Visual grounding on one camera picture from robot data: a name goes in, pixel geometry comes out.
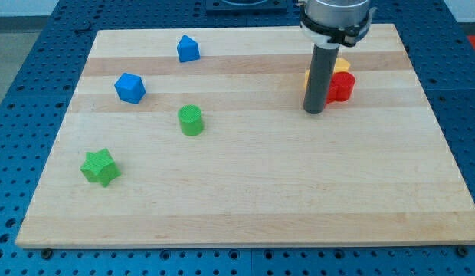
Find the blue cube block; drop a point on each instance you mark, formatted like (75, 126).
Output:
(130, 88)

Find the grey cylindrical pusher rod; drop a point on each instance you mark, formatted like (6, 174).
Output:
(321, 72)

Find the wooden board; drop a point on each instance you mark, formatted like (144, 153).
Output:
(375, 170)

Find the green cylinder block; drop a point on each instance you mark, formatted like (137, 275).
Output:
(190, 120)

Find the blue pentagon block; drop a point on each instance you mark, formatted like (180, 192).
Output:
(188, 49)

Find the yellow block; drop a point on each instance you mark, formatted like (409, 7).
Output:
(341, 65)

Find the green star block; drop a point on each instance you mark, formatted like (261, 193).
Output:
(100, 167)

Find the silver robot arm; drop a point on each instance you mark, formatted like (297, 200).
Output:
(331, 23)

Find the red heart block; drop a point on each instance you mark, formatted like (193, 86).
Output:
(341, 87)

